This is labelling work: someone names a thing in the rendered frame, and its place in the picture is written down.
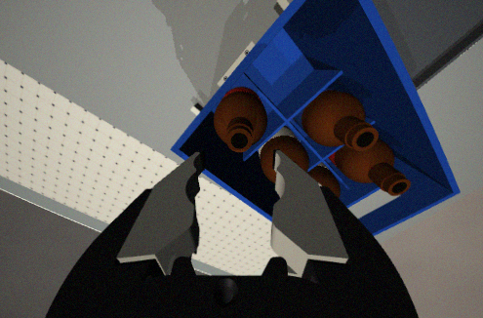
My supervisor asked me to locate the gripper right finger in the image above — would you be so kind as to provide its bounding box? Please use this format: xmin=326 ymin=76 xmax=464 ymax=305
xmin=270 ymin=149 xmax=419 ymax=318

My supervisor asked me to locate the dark blue crate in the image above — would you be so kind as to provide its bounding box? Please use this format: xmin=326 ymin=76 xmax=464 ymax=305
xmin=171 ymin=0 xmax=460 ymax=236

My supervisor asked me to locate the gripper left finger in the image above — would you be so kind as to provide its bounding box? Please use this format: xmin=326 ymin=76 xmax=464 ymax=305
xmin=45 ymin=150 xmax=205 ymax=318

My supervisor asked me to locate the brown glass bottle with white label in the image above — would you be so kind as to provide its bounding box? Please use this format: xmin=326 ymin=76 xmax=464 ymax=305
xmin=307 ymin=162 xmax=341 ymax=199

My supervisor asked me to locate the black rectangular tray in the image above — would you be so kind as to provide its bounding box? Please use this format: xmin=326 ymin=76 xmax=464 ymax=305
xmin=373 ymin=0 xmax=483 ymax=90

